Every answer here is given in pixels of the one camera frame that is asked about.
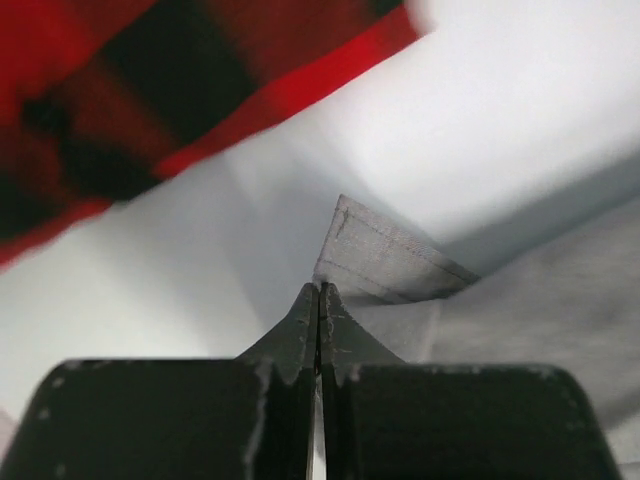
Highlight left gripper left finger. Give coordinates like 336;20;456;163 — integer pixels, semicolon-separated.
9;284;319;479

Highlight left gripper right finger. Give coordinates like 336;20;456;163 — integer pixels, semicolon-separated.
319;283;621;479

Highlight grey long sleeve shirt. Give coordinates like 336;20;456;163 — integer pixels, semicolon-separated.
313;196;639;479

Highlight red black plaid shirt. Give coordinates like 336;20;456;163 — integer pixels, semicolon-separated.
1;0;422;262

